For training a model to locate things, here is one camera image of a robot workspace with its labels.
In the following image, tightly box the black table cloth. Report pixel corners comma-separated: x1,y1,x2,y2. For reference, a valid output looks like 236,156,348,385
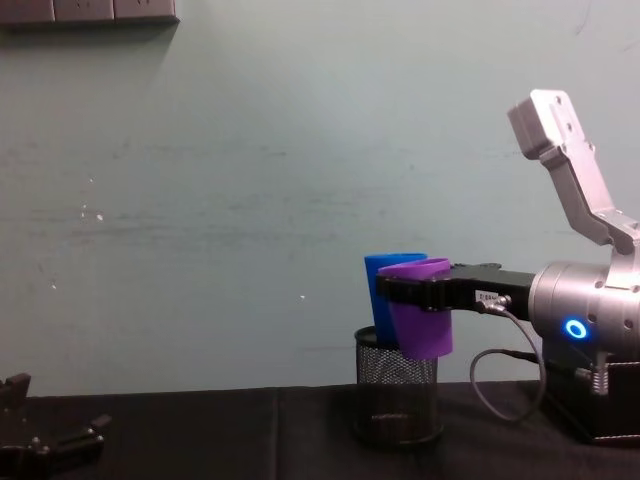
0,380,640,480

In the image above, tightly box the grey wall outlet plate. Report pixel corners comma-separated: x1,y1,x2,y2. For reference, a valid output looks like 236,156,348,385
0,0,56,24
113,0,180,24
53,0,116,23

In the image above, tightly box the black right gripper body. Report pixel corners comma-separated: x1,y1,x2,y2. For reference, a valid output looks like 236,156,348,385
451,271,538,320

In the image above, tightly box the thin dark gripper cable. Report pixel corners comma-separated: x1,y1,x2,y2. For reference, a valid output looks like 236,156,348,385
468,293,597,423

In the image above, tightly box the blue plastic cup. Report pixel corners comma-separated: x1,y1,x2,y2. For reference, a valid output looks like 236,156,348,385
363,252,429,347

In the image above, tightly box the black box with stitched edge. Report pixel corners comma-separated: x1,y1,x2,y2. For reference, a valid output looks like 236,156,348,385
543,351,640,448

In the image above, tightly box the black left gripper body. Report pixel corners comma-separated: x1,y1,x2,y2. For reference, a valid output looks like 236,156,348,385
0,437,97,480

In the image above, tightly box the black mesh pen holder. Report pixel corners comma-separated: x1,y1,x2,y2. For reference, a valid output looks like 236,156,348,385
353,325,444,446

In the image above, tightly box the purple plastic cup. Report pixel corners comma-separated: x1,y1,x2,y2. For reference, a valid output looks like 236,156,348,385
377,257,456,361

